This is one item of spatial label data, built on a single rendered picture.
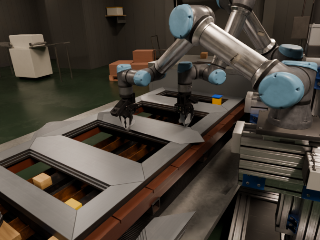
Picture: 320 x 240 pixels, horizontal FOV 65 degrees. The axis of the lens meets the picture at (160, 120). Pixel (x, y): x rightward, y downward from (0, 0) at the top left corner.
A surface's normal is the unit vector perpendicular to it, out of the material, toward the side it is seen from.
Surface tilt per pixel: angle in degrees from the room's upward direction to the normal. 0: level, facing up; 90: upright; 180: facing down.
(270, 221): 0
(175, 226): 0
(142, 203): 90
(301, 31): 90
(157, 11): 90
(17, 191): 0
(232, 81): 90
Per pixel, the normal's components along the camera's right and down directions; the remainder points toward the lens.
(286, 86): -0.56, 0.40
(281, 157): -0.39, 0.36
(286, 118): -0.56, 0.03
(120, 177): -0.04, -0.93
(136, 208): 0.82, 0.18
